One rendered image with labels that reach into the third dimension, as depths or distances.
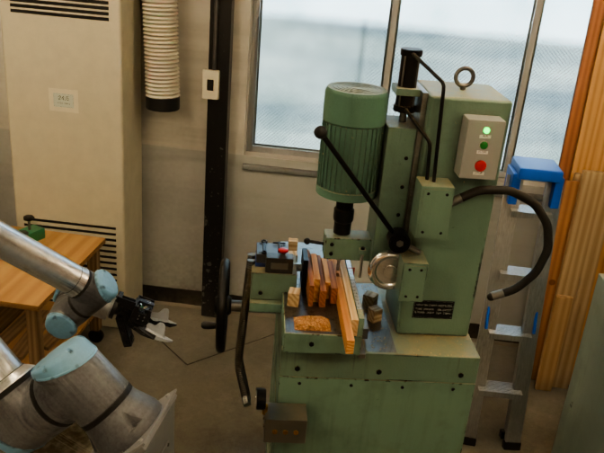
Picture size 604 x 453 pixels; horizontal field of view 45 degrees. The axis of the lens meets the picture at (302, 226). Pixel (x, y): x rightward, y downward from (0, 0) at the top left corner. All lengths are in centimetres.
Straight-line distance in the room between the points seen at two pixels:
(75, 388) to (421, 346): 98
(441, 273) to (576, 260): 135
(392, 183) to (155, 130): 176
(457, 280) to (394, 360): 30
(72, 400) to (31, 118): 187
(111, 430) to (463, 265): 106
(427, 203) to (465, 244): 22
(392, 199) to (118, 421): 93
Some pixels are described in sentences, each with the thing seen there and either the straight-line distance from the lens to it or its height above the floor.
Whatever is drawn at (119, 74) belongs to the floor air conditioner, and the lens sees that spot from 323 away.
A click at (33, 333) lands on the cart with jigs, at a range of 296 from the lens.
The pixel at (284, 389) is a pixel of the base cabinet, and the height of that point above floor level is 67.
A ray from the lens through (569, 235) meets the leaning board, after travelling 336.
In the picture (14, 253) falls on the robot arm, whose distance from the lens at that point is 199.
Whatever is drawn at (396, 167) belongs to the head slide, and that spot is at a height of 131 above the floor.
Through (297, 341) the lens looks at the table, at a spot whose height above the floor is 88.
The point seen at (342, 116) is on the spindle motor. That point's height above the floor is 144.
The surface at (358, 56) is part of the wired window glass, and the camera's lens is 341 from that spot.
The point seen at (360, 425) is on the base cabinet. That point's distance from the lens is 224.
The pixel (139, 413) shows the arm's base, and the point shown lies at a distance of 180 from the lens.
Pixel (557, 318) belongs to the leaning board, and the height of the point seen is 38.
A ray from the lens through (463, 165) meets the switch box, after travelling 195.
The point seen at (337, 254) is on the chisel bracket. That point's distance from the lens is 214.
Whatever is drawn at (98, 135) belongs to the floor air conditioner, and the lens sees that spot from 333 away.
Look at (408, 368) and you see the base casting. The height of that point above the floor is 75.
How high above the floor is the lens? 191
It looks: 23 degrees down
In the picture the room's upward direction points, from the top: 5 degrees clockwise
